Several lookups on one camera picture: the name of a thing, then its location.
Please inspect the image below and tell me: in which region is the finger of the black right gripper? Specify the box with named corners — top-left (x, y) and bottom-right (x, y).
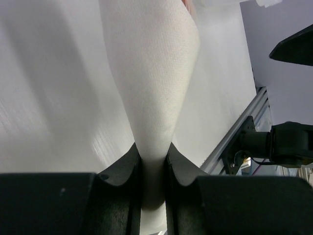
top-left (269, 25), bottom-right (313, 66)

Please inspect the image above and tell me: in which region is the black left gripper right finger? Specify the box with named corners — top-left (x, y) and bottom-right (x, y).
top-left (165, 145), bottom-right (313, 235)

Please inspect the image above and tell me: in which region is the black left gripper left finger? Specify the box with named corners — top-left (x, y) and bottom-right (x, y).
top-left (0, 145), bottom-right (142, 235)

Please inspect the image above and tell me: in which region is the white paper napkin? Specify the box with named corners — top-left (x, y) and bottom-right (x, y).
top-left (99, 0), bottom-right (200, 235)

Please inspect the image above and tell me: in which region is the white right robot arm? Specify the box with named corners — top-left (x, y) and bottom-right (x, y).
top-left (240, 25), bottom-right (313, 168)

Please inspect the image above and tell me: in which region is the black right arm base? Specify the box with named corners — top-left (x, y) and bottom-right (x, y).
top-left (221, 116), bottom-right (271, 175)

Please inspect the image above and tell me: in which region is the aluminium front rail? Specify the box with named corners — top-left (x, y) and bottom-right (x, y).
top-left (200, 87), bottom-right (271, 175)

